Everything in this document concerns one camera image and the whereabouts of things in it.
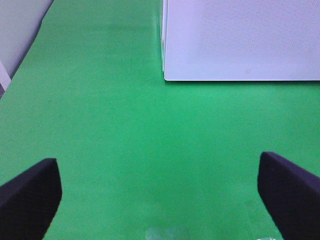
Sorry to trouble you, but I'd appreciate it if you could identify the white microwave door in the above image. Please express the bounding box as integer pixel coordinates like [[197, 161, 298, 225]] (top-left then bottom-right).
[[163, 0, 320, 81]]

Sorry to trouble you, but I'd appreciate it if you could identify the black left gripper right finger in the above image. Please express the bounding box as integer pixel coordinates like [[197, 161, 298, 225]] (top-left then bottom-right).
[[257, 151, 320, 240]]

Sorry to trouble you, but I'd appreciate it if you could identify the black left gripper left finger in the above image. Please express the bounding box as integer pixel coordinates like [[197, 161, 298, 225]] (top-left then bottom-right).
[[0, 158, 62, 240]]

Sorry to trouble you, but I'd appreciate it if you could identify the white microwave oven body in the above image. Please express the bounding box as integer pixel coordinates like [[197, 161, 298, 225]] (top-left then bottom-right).
[[159, 0, 165, 71]]

